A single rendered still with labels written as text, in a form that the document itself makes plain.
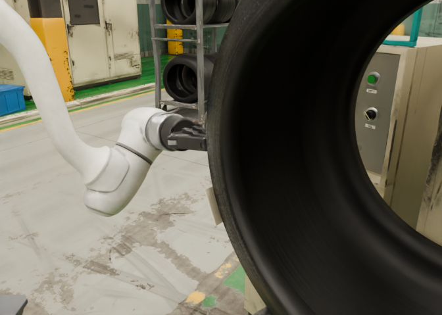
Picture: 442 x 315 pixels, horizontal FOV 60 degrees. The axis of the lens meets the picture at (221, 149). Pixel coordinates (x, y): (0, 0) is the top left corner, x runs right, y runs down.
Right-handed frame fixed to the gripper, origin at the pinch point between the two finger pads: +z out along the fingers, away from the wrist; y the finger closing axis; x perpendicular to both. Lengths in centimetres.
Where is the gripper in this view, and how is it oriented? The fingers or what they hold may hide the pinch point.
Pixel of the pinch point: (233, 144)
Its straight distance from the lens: 72.2
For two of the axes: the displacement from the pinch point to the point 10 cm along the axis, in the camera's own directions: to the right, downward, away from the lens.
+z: 6.3, 1.4, -7.7
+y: 7.7, -2.1, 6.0
